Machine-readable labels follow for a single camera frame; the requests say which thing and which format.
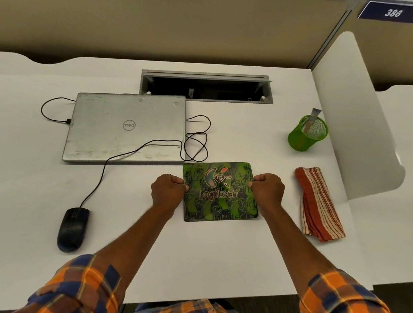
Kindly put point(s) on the person's right hand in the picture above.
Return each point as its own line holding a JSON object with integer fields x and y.
{"x": 268, "y": 192}

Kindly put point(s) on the person's left hand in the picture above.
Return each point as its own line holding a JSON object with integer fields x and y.
{"x": 165, "y": 193}

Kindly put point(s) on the person's left thumb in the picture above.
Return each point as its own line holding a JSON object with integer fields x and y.
{"x": 184, "y": 187}

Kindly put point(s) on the person's right thumb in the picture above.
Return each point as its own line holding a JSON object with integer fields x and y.
{"x": 251, "y": 185}

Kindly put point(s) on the green patterned mouse pad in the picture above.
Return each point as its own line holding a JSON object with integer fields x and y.
{"x": 220, "y": 193}

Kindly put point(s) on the person's left forearm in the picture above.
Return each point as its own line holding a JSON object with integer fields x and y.
{"x": 126, "y": 243}

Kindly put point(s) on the person's right forearm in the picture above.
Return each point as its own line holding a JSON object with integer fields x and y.
{"x": 296, "y": 244}

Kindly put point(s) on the red striped folded cloth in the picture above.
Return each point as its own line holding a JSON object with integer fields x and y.
{"x": 318, "y": 205}

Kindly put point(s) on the green mesh pen holder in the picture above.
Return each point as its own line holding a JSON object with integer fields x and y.
{"x": 307, "y": 133}

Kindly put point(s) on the silver closed laptop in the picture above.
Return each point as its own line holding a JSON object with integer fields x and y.
{"x": 124, "y": 129}

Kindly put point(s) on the pale stick in pen holder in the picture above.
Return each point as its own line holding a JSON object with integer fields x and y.
{"x": 311, "y": 120}

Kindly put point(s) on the white desk side divider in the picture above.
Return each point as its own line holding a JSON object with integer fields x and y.
{"x": 352, "y": 123}

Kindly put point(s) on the black computer mouse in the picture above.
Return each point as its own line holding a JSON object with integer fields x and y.
{"x": 72, "y": 229}

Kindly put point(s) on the blue desk number sign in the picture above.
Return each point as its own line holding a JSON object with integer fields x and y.
{"x": 393, "y": 12}

